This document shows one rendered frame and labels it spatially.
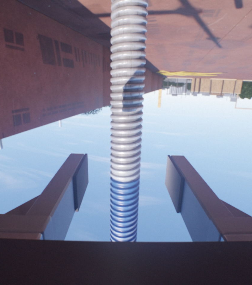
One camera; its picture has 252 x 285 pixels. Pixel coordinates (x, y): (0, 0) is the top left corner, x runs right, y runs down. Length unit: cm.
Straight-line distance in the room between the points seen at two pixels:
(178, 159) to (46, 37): 143
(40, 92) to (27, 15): 44
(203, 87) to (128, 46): 1282
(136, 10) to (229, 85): 1308
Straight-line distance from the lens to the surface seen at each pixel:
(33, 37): 142
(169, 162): 16
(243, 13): 149
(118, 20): 22
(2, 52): 122
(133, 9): 22
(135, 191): 25
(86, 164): 16
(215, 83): 1312
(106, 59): 259
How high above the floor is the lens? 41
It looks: 17 degrees up
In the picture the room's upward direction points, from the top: 179 degrees counter-clockwise
